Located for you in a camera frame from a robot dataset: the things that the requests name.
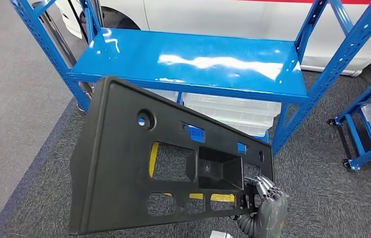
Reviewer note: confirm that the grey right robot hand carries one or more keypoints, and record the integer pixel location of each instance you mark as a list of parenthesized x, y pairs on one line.
[(272, 213)]

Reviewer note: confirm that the black plastic panel part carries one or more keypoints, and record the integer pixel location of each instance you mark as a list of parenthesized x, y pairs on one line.
[(116, 164)]

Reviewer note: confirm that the blue wheeled shelf rack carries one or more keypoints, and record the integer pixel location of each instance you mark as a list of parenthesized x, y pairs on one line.
[(352, 131)]

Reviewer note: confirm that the blue metal shelf rack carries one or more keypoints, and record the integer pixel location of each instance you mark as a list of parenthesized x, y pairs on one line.
[(188, 62)]

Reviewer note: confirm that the yellow floor tape square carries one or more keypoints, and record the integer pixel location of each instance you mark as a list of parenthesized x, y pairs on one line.
[(153, 161)]

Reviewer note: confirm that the white car with red stripe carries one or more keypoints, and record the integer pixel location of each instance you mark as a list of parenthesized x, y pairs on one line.
[(221, 16)]

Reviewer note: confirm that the chrome metal stand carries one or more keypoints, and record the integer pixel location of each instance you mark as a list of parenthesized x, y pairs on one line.
[(57, 36)]

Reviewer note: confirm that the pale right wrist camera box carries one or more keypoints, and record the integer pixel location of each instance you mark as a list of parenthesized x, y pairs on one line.
[(221, 235)]

